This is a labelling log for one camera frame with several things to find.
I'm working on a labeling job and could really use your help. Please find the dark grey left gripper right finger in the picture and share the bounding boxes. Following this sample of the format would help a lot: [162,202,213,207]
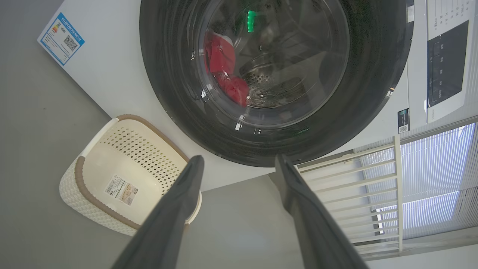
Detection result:
[275,154,368,269]

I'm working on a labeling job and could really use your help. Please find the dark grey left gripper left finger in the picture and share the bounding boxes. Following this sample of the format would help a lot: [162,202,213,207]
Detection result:
[112,155,205,269]

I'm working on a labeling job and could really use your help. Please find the washing machine door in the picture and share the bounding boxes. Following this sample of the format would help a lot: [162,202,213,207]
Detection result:
[139,0,414,167]

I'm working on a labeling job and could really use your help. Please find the printed product label sticker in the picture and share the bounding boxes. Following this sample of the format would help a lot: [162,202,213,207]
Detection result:
[104,174,139,206]

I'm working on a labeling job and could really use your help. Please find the cream perforated laundry basket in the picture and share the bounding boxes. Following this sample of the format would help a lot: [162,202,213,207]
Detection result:
[59,114,202,236]

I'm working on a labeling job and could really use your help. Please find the white washing machine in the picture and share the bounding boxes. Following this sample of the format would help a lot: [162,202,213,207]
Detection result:
[37,0,478,192]

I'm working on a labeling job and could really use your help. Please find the black washing machine display panel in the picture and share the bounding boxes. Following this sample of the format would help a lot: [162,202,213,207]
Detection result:
[427,21,469,108]

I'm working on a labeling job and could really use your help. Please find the white slatted railing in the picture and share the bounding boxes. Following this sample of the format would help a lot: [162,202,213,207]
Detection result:
[297,135,404,258]

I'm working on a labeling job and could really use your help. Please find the white window blinds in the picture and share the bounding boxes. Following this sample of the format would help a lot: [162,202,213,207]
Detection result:
[358,121,478,239]

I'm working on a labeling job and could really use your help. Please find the small black code sticker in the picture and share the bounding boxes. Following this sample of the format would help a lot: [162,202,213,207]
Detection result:
[397,108,410,134]

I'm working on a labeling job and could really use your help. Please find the blue energy label sticker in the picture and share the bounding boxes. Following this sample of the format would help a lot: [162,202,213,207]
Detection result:
[37,12,85,67]

